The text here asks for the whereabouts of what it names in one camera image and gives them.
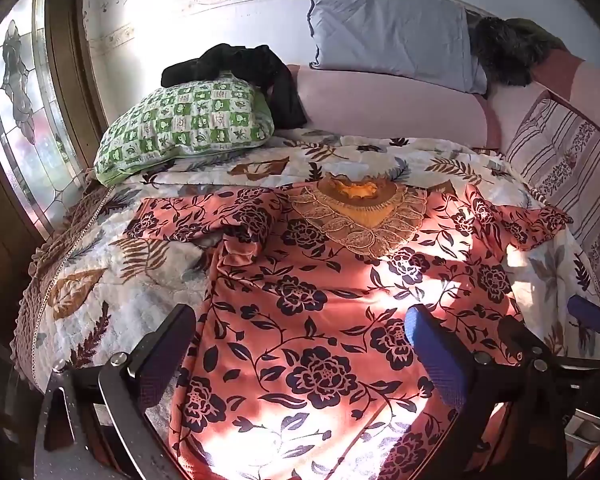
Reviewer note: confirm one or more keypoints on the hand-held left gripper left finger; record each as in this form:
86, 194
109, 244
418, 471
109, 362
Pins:
162, 355

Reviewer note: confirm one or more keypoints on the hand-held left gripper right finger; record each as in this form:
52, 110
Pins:
430, 355

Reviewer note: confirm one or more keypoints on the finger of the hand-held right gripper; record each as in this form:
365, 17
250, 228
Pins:
587, 312
522, 340

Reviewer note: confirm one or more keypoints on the orange floral print garment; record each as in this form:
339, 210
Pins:
320, 310

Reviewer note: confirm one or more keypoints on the leaf print quilted blanket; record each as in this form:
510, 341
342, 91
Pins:
105, 280

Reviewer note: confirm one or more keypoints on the white plastic object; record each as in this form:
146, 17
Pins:
590, 430

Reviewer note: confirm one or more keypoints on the striped floral pillow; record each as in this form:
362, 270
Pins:
565, 160

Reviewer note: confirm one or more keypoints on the green checkered pillow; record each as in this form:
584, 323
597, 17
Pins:
185, 120

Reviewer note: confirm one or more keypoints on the pink bolster cushion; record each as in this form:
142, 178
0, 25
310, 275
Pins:
380, 107

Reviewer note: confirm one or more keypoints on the dark furry cloth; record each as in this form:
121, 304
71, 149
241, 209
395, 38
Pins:
510, 47

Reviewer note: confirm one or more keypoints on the stained glass window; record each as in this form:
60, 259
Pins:
20, 110

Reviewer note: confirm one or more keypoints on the black cloth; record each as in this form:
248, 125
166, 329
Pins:
260, 65

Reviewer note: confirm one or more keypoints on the grey pillow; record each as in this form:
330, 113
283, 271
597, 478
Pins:
390, 30

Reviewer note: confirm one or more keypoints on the wooden window frame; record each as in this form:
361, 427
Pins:
72, 60

